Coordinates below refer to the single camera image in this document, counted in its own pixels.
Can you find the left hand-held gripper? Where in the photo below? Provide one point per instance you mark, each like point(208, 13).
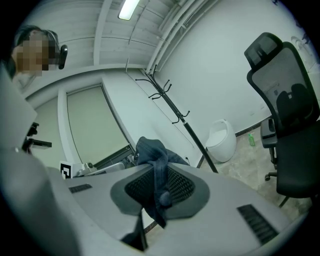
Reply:
point(65, 170)

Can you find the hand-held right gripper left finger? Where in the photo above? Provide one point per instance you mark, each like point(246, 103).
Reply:
point(25, 187)

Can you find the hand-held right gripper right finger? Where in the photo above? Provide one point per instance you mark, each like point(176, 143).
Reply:
point(225, 200)

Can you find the black metal coat rack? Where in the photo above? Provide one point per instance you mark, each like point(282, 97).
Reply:
point(195, 138)

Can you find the black cap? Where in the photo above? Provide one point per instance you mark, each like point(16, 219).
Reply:
point(150, 152)

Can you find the white round trash bin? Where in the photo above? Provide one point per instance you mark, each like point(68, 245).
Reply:
point(222, 147)

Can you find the green plastic bottle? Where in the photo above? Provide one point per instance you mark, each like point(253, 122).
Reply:
point(251, 141)

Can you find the black mesh office chair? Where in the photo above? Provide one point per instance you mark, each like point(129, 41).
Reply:
point(297, 170)

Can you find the person's head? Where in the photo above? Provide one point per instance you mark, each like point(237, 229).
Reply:
point(32, 55)

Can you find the long ceiling light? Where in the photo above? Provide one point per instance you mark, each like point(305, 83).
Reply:
point(128, 10)

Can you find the white ceiling pipes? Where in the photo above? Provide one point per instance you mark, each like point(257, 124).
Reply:
point(172, 30)

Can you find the black head-worn camera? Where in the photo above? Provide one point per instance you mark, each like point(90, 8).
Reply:
point(63, 57)

